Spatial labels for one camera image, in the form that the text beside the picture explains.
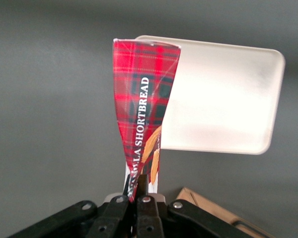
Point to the white rectangular plastic tray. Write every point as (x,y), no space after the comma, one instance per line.
(226,99)

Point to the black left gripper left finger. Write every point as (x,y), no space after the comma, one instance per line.
(111,218)

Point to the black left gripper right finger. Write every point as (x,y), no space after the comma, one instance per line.
(147,218)

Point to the wooden two-drawer cabinet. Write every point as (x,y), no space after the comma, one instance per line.
(206,205)

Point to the red tartan shortbread cookie box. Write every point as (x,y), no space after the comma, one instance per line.
(139,86)

